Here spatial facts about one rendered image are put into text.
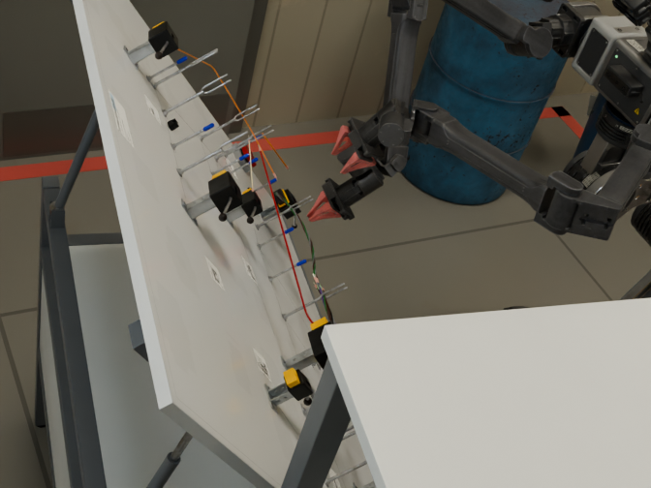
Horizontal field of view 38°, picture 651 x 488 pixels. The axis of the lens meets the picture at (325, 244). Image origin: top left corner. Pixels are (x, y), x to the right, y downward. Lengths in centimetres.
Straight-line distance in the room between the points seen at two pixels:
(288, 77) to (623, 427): 337
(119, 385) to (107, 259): 40
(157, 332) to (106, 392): 106
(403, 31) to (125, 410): 107
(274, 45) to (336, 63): 35
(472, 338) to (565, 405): 12
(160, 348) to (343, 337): 26
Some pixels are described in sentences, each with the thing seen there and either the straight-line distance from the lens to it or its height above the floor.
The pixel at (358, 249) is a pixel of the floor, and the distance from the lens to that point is 384.
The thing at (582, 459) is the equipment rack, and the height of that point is 185.
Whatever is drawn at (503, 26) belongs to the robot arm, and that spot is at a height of 148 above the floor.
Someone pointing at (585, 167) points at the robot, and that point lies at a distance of 259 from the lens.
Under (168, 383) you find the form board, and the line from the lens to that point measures 109.
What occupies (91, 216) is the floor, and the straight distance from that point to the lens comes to 374.
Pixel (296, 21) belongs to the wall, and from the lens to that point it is 406.
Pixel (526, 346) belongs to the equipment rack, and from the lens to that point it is 103.
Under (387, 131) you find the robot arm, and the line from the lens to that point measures 200.
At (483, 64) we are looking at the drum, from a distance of 385.
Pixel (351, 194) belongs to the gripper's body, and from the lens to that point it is 226.
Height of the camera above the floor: 255
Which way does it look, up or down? 42 degrees down
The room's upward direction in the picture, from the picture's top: 18 degrees clockwise
